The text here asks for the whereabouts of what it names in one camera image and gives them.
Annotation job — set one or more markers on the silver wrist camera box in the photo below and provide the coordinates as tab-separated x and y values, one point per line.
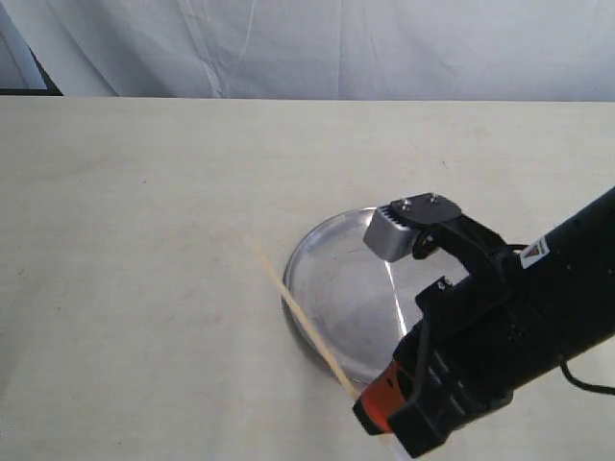
387	237

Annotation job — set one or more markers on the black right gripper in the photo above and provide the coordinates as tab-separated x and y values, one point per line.
463	361

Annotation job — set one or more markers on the round stainless steel plate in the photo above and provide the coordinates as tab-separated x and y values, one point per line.
360	305

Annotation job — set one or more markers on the white backdrop cloth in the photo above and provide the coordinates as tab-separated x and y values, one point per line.
324	50

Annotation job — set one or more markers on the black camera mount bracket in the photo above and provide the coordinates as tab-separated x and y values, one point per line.
436	223

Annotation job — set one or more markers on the thin beige flexible strip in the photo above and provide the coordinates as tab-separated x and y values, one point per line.
312	334

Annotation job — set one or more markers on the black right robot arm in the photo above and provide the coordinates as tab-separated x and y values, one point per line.
569	272

